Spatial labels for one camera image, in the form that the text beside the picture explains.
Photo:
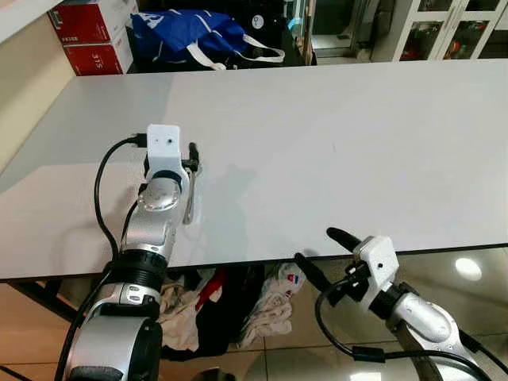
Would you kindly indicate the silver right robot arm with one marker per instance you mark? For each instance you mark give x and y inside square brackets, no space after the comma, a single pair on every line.
[429,325]

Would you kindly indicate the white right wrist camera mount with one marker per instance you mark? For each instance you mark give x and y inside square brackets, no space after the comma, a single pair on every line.
[379,258]

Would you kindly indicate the beige garment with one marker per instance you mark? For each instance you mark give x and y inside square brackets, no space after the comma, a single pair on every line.
[178,317]

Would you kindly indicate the black garment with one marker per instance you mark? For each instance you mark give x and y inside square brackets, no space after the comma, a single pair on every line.
[222,325]

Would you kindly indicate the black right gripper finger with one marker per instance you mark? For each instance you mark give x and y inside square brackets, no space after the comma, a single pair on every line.
[343,238]
[309,271]

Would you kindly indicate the black case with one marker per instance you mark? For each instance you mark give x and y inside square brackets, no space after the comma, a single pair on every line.
[274,40]

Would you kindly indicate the large red cardboard box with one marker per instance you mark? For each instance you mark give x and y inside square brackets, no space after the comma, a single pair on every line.
[87,20]

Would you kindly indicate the small red cardboard box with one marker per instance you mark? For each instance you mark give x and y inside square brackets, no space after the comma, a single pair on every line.
[91,59]

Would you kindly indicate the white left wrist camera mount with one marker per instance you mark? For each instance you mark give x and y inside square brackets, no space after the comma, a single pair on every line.
[163,147]

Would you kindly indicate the white glass-door cabinet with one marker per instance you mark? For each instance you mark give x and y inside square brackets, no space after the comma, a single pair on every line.
[444,32]

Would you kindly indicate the white garment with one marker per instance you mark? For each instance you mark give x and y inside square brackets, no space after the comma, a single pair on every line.
[270,309]

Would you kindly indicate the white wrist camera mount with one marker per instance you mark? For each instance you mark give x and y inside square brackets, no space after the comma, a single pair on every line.
[379,258]
[163,147]

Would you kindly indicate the black table frame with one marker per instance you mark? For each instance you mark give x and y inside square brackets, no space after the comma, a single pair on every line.
[40,295]

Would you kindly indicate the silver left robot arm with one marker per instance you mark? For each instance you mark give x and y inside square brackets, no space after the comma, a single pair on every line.
[151,230]

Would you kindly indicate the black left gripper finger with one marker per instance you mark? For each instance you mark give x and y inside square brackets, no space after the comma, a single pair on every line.
[194,150]

